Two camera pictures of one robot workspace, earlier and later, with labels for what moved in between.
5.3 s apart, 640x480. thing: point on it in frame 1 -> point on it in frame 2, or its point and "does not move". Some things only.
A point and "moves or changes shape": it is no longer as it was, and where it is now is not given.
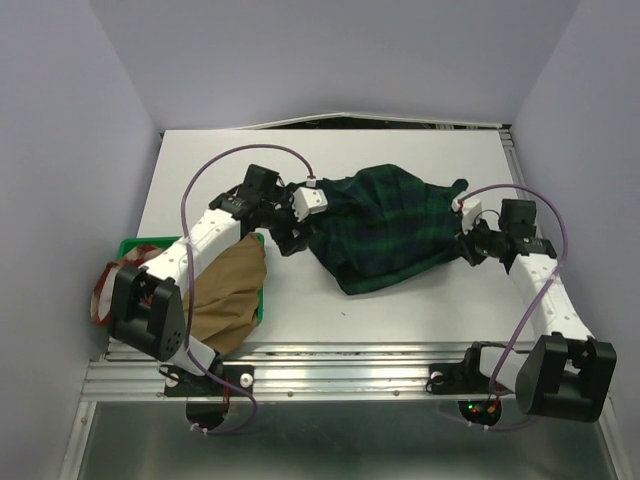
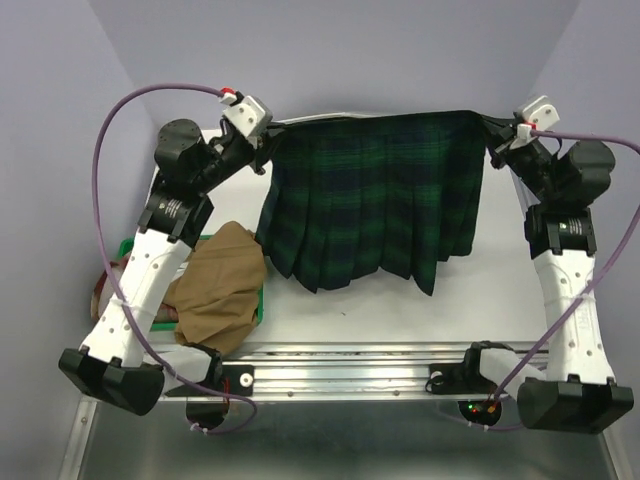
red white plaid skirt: x=101 y=309 does not move
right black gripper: x=464 y=246 -> x=506 y=152
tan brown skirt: x=220 y=306 does not move
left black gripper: x=285 y=240 -> x=258 y=150
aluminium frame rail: x=295 y=372 does not move
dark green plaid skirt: x=385 y=225 moves or changes shape
